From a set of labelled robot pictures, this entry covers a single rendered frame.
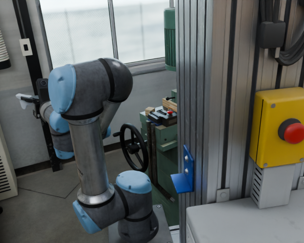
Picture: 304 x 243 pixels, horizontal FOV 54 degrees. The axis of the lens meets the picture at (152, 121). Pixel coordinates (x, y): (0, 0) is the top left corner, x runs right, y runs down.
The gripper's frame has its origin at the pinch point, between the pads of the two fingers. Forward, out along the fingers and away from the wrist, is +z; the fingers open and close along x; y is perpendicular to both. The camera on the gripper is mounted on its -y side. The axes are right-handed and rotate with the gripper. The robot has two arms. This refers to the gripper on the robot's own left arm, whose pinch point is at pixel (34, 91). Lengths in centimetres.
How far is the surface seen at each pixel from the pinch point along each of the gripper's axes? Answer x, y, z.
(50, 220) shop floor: 20, 122, 65
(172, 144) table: 61, 29, -23
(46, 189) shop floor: 29, 121, 105
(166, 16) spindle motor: 64, -33, -5
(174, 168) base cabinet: 67, 47, -19
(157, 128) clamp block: 54, 21, -18
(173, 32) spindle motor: 66, -26, -10
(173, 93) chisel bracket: 74, 8, -5
